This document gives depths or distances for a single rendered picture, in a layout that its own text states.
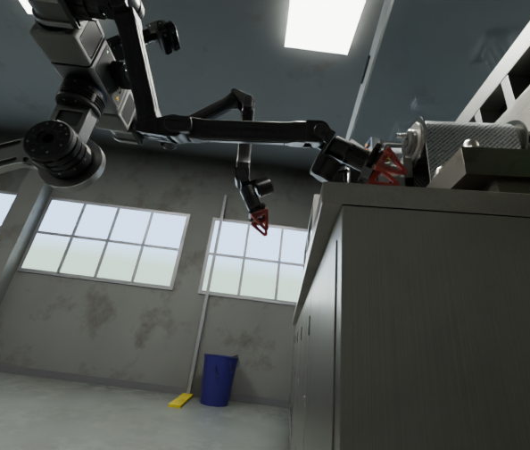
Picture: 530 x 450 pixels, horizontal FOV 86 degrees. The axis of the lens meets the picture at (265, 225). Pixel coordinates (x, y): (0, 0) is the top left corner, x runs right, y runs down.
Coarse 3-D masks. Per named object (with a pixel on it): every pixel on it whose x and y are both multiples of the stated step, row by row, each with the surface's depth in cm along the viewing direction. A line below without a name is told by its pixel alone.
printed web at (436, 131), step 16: (432, 128) 79; (448, 128) 79; (464, 128) 78; (480, 128) 78; (496, 128) 78; (512, 128) 77; (496, 144) 76; (512, 144) 75; (400, 160) 103; (416, 176) 87
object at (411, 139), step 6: (408, 132) 84; (414, 132) 82; (408, 138) 85; (414, 138) 82; (402, 144) 88; (408, 144) 84; (414, 144) 82; (402, 150) 88; (408, 150) 83; (414, 150) 83
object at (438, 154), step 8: (432, 144) 77; (440, 144) 77; (448, 144) 77; (456, 144) 76; (480, 144) 76; (488, 144) 76; (432, 152) 76; (440, 152) 76; (448, 152) 76; (432, 160) 75; (440, 160) 75; (448, 160) 75; (432, 168) 74; (432, 176) 73
